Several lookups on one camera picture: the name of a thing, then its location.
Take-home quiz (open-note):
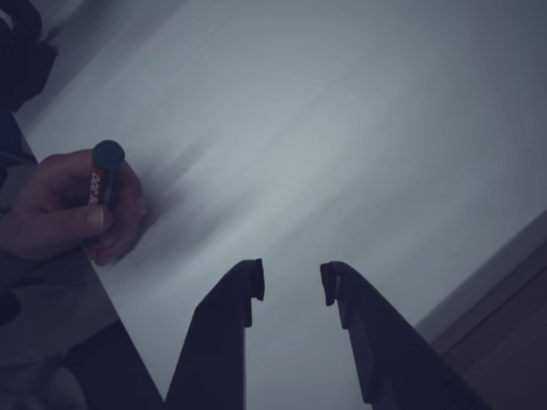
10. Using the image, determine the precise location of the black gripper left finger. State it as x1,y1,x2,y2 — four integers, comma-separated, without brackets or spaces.
164,257,267,410

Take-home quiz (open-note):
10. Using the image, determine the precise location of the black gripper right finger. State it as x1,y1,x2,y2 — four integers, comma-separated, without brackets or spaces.
319,260,495,410

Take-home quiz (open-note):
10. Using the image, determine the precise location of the green black marker pen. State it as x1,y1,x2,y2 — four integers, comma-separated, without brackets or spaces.
80,139,127,253

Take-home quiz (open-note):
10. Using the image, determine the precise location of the person's left hand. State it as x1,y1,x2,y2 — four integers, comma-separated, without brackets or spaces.
0,147,147,268

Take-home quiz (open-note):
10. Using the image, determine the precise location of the black office chair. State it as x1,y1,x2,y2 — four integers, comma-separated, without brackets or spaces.
0,0,59,113

